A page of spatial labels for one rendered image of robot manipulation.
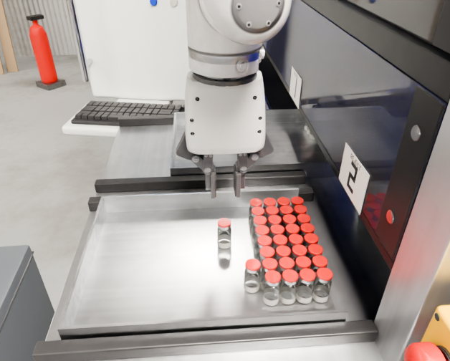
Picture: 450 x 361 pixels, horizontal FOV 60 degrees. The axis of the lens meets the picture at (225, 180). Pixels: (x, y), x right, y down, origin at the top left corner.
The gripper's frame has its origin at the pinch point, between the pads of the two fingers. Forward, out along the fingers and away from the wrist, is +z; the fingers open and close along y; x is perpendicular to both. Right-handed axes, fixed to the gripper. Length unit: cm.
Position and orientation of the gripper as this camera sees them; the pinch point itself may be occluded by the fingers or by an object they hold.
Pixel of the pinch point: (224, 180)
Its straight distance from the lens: 54.0
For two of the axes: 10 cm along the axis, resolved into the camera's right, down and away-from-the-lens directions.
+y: -10.0, 0.4, -0.6
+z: 0.0, 8.3, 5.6
